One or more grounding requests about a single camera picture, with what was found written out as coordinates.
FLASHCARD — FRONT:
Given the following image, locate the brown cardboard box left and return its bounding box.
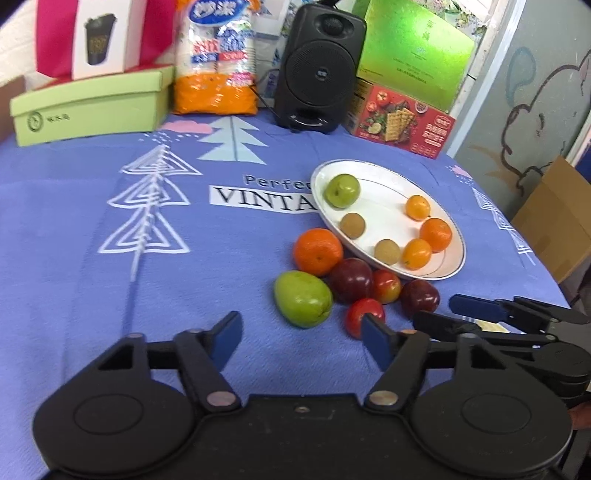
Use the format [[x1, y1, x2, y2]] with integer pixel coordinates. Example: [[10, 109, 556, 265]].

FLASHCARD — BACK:
[[0, 75, 27, 144]]

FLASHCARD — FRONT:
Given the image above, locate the orange small tangerine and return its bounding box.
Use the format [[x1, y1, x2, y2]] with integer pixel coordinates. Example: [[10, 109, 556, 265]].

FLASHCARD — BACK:
[[419, 218, 453, 253]]

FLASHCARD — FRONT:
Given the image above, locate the green gift box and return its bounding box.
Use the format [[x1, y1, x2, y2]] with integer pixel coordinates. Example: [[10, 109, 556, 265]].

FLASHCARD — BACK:
[[358, 0, 475, 112]]

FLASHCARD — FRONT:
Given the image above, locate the brown cardboard box right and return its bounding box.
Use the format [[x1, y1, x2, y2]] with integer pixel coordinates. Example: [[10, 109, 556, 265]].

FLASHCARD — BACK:
[[511, 157, 590, 283]]

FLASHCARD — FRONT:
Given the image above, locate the orange paper cup pack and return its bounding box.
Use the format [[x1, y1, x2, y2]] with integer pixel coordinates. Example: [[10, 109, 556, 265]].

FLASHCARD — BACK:
[[173, 0, 260, 115]]

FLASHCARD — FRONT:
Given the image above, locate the oval green fruit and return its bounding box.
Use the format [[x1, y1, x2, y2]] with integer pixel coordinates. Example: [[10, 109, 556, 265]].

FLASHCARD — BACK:
[[273, 270, 332, 329]]

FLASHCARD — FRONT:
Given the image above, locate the white round plate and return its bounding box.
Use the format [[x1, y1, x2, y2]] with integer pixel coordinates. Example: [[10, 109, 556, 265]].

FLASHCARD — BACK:
[[311, 159, 467, 282]]

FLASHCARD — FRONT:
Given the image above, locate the black speaker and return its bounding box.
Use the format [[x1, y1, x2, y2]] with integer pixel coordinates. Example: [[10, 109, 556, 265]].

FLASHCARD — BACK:
[[273, 1, 367, 134]]

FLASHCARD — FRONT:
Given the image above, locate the dark purple plum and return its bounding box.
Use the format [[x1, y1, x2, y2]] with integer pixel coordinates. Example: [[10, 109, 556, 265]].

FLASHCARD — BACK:
[[329, 258, 374, 304]]

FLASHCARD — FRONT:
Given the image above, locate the blue patterned tablecloth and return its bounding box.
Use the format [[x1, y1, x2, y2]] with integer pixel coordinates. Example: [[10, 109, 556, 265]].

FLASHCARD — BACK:
[[1, 115, 564, 479]]

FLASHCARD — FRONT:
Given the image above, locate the small orange kumquat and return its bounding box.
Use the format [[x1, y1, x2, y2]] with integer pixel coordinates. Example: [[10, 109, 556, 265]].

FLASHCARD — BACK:
[[405, 195, 431, 222]]

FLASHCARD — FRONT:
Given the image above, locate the brown cardboard box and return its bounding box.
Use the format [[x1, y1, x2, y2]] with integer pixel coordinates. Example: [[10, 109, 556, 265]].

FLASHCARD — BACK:
[[0, 75, 27, 144], [511, 157, 590, 283]]

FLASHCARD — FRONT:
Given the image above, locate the red yellow small apple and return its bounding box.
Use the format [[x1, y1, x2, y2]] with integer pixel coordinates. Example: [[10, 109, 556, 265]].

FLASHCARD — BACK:
[[372, 270, 402, 305]]

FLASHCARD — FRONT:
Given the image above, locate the dark red plum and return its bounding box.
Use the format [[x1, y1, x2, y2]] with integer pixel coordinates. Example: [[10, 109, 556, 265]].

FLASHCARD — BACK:
[[399, 279, 441, 319]]

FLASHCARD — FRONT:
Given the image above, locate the red cracker box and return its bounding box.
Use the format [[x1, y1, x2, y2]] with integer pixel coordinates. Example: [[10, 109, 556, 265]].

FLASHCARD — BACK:
[[344, 78, 455, 159]]

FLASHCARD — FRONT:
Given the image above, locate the brown longan fruit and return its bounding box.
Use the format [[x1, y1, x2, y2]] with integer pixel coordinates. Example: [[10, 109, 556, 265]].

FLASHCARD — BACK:
[[339, 212, 366, 240], [374, 239, 402, 265]]

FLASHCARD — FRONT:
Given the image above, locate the red cherry tomato fruit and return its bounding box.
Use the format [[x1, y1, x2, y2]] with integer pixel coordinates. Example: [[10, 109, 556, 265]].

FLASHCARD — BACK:
[[345, 298, 386, 340]]

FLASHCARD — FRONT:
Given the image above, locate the black speaker cable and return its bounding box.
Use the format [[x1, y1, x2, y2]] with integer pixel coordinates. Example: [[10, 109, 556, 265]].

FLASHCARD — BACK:
[[248, 68, 302, 135]]

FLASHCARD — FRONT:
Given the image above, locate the large orange tangerine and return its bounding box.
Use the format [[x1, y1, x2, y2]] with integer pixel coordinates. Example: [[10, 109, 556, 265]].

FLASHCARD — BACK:
[[293, 228, 344, 277]]

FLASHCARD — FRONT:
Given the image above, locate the white cup box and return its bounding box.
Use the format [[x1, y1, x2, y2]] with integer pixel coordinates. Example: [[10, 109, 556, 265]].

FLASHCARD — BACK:
[[71, 0, 147, 80]]

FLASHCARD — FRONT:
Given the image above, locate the light green shoe box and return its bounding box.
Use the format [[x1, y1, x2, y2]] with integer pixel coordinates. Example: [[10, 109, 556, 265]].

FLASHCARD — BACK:
[[10, 65, 174, 147]]

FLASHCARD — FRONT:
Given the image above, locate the round green apple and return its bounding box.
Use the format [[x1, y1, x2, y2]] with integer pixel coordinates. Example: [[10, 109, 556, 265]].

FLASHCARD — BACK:
[[324, 174, 361, 209]]

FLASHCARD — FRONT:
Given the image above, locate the floral wall cloth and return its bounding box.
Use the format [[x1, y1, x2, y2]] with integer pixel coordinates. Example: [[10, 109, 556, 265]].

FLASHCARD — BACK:
[[430, 0, 493, 39]]

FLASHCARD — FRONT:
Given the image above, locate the pink paper bag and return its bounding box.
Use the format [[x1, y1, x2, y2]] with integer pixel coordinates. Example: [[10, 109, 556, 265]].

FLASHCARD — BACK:
[[35, 0, 175, 78]]

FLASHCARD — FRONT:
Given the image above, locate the blue bedding poster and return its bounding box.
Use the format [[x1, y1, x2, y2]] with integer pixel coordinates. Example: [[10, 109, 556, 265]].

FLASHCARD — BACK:
[[254, 0, 304, 77]]

